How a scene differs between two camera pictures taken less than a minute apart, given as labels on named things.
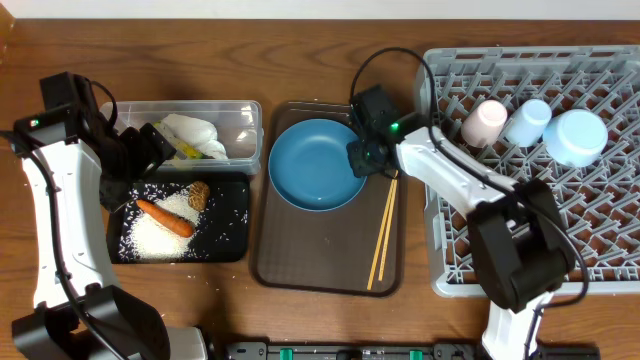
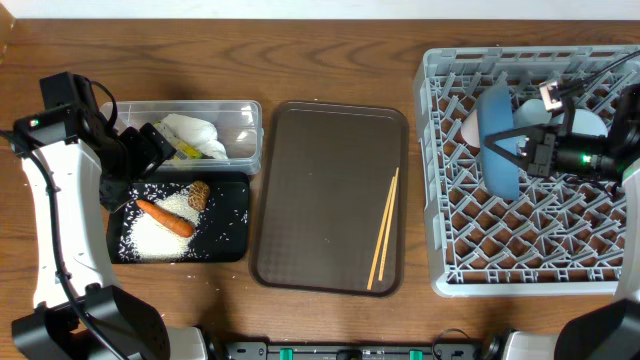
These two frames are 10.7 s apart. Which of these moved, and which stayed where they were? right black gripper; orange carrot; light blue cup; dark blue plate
Moved: dark blue plate; right black gripper
Stayed: orange carrot; light blue cup
